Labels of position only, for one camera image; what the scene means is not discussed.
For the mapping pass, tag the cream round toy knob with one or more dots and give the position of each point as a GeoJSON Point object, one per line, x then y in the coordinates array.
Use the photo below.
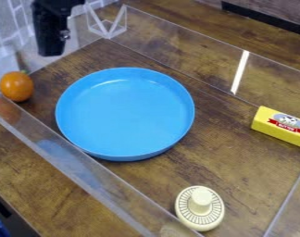
{"type": "Point", "coordinates": [200, 208]}

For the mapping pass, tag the blue round tray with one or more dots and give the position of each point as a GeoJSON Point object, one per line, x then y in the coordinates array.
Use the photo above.
{"type": "Point", "coordinates": [125, 114]}

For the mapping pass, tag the black bar on wall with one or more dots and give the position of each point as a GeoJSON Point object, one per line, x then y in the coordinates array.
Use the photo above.
{"type": "Point", "coordinates": [274, 21]}

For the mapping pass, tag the clear acrylic front wall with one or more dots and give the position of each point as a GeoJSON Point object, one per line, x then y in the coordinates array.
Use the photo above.
{"type": "Point", "coordinates": [138, 211]}

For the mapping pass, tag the orange ball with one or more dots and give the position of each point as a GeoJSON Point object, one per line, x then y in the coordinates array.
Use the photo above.
{"type": "Point", "coordinates": [16, 86]}

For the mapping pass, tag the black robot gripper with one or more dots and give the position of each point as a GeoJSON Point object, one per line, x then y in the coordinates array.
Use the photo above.
{"type": "Point", "coordinates": [50, 25]}

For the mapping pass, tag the clear acrylic back wall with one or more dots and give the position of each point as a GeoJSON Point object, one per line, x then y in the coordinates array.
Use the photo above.
{"type": "Point", "coordinates": [252, 77]}

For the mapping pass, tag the clear acrylic corner bracket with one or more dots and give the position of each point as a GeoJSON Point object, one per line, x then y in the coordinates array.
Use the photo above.
{"type": "Point", "coordinates": [105, 28]}

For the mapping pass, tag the clear acrylic wall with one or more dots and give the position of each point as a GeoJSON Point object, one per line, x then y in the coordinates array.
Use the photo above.
{"type": "Point", "coordinates": [252, 77]}
{"type": "Point", "coordinates": [138, 211]}

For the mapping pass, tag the yellow butter box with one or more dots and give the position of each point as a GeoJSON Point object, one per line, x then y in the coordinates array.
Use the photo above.
{"type": "Point", "coordinates": [277, 124]}

